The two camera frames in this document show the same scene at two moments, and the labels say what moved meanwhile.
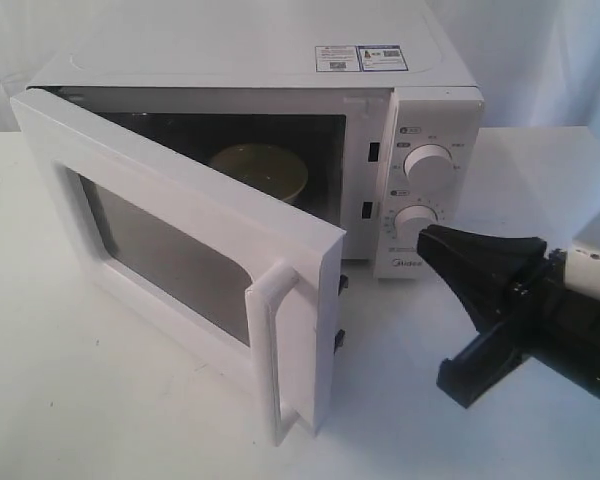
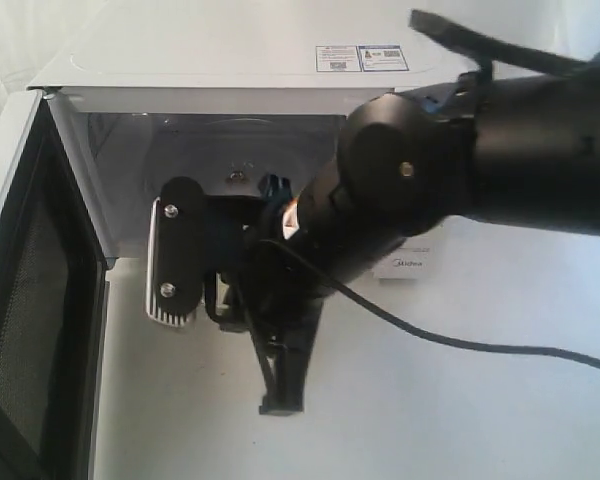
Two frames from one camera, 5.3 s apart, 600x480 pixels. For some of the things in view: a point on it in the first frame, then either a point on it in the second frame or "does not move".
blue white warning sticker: x=359 y=58 does not move
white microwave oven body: x=376 y=122 does not move
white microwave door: x=251 y=284 -> x=45 y=271
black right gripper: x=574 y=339 -> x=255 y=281
